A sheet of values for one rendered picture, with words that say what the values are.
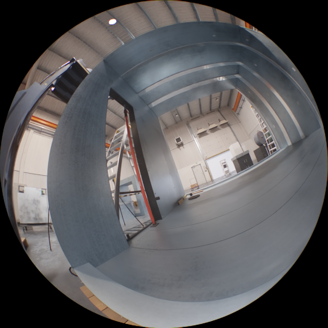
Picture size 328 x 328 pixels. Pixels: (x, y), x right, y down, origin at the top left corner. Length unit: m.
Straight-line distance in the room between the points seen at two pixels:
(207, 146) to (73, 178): 11.08
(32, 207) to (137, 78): 5.38
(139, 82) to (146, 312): 2.87
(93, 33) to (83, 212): 7.88
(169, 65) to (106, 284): 2.96
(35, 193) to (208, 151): 13.27
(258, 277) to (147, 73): 2.84
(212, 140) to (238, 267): 11.36
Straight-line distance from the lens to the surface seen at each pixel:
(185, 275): 0.40
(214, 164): 10.98
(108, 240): 0.62
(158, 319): 0.29
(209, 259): 0.43
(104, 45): 7.63
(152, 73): 2.62
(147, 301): 0.32
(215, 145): 11.29
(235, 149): 5.06
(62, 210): 0.53
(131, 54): 2.43
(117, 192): 1.20
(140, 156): 1.20
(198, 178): 10.62
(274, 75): 3.23
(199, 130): 11.09
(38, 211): 4.83
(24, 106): 1.49
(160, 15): 7.94
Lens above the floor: 0.69
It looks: 15 degrees up
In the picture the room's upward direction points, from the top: 18 degrees counter-clockwise
